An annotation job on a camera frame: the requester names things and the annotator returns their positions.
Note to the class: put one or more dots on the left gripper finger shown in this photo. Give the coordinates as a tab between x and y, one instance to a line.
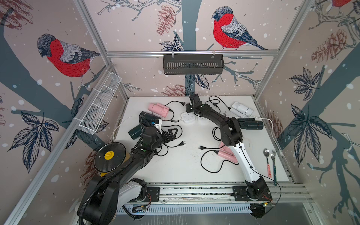
169	139
172	132

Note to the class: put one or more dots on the dark folded blow dryer left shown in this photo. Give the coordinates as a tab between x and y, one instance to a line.
146	118

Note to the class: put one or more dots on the white wire mesh basket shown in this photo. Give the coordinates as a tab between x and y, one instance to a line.
91	121

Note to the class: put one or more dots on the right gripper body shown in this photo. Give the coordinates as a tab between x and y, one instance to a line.
194	108

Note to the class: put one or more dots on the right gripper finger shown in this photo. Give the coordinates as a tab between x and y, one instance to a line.
189	108
194	98

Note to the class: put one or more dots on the black metal wall shelf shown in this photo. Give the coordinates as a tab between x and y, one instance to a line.
193	64

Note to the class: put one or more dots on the spoon with red handle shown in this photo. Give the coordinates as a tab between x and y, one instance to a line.
266	153

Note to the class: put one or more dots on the pink folded blow dryer front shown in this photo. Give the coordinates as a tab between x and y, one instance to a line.
226	153

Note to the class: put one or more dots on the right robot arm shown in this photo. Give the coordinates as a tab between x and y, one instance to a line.
231	136

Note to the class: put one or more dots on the yellow pot with lid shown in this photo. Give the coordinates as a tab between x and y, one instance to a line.
110	157

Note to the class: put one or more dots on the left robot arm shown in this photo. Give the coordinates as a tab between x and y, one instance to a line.
105	194

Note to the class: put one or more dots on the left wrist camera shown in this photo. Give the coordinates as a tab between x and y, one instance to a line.
157	124

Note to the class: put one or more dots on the pink blow dryer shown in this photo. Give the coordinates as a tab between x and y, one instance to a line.
159	109
226	153

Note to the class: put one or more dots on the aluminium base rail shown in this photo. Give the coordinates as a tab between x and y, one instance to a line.
221	192

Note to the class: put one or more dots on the dark blow dryer right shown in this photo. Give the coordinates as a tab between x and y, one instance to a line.
250	124

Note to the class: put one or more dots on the white folded blow dryer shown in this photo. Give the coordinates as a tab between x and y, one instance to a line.
241	110

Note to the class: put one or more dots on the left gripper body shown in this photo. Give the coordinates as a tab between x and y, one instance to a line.
159	141

